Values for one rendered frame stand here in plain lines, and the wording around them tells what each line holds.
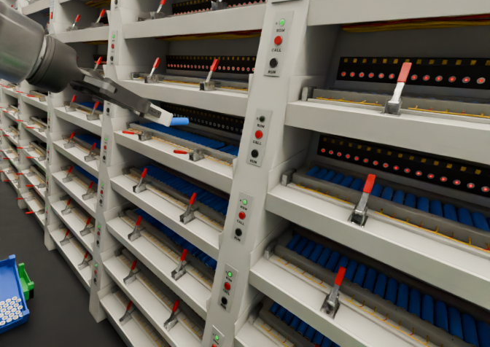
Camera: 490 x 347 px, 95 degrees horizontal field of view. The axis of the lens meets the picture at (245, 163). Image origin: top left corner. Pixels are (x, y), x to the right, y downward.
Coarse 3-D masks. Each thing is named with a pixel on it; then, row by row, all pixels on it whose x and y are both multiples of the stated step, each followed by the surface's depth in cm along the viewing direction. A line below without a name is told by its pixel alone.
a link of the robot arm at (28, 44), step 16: (0, 16) 26; (16, 16) 27; (0, 32) 26; (16, 32) 27; (32, 32) 28; (0, 48) 26; (16, 48) 27; (32, 48) 28; (0, 64) 27; (16, 64) 28; (32, 64) 29; (16, 80) 29
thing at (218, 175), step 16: (112, 128) 86; (208, 128) 82; (128, 144) 82; (144, 144) 75; (160, 144) 75; (160, 160) 72; (176, 160) 66; (208, 160) 64; (192, 176) 64; (208, 176) 60; (224, 176) 56
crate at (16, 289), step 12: (0, 264) 106; (12, 264) 108; (0, 276) 104; (12, 276) 107; (0, 288) 102; (12, 288) 104; (0, 300) 99; (24, 300) 99; (24, 312) 95; (12, 324) 93
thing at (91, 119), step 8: (80, 96) 133; (88, 96) 137; (56, 104) 126; (64, 104) 127; (72, 104) 127; (80, 104) 123; (88, 104) 127; (96, 104) 102; (56, 112) 124; (64, 112) 116; (72, 112) 115; (80, 112) 116; (88, 112) 116; (96, 112) 110; (72, 120) 112; (80, 120) 105; (88, 120) 101; (96, 120) 101; (88, 128) 102; (96, 128) 96
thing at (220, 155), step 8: (136, 128) 86; (144, 128) 83; (160, 136) 78; (168, 136) 75; (176, 144) 72; (184, 144) 71; (192, 144) 69; (200, 144) 69; (208, 152) 65; (216, 152) 63; (224, 152) 63; (216, 160) 62; (224, 160) 62; (232, 160) 60
